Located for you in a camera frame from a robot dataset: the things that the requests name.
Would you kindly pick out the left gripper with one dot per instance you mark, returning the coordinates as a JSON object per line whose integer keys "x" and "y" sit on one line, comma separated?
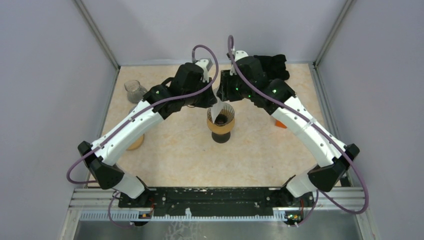
{"x": 209, "y": 100}

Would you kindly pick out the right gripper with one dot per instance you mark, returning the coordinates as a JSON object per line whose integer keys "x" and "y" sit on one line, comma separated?
{"x": 224, "y": 92}

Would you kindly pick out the white paper coffee filter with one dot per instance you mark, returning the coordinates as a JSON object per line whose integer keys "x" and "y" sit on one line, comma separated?
{"x": 216, "y": 109}

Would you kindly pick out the clear ribbed glass dripper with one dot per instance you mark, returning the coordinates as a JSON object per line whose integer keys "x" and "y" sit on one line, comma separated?
{"x": 226, "y": 115}

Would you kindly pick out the orange coffee filter pack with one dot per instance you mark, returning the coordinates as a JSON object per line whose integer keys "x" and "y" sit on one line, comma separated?
{"x": 280, "y": 124}

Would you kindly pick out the clear glass carafe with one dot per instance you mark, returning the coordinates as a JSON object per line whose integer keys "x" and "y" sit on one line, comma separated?
{"x": 134, "y": 91}

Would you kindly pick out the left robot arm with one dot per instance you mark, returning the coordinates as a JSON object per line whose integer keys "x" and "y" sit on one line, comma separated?
{"x": 191, "y": 86}

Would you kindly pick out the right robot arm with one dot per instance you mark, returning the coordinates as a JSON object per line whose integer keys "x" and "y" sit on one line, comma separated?
{"x": 280, "y": 101}

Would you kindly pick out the black printed cloth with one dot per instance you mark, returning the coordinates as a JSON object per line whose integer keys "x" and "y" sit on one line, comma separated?
{"x": 274, "y": 66}

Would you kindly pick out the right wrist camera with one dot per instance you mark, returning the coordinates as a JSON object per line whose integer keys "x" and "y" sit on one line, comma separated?
{"x": 237, "y": 55}

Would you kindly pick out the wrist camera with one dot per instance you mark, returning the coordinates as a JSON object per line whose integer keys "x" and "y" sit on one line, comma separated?
{"x": 237, "y": 55}
{"x": 206, "y": 64}

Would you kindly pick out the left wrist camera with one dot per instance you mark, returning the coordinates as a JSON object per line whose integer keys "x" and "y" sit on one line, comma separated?
{"x": 206, "y": 64}

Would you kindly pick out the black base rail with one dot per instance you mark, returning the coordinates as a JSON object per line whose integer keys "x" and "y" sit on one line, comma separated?
{"x": 220, "y": 204}

